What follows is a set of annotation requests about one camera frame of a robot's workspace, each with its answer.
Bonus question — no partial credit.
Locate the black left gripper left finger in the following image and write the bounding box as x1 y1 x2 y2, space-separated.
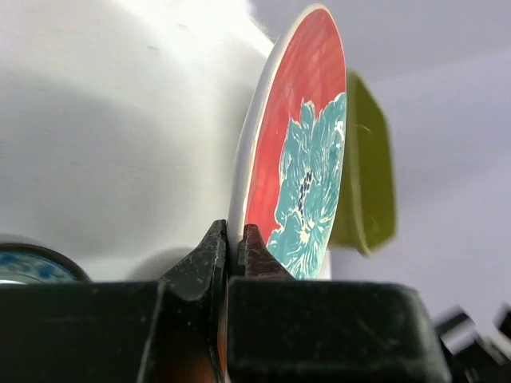
1 220 228 382

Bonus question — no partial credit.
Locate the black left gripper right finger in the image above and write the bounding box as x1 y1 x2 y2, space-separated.
227 224 451 382

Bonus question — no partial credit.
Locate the red plate with teal flower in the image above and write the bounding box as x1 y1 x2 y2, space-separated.
227 4 347 279

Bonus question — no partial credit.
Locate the olive green plastic bin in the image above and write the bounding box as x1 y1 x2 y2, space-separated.
329 70 397 257

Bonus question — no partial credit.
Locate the blue patterned small plate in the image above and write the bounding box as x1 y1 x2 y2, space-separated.
1 243 90 284

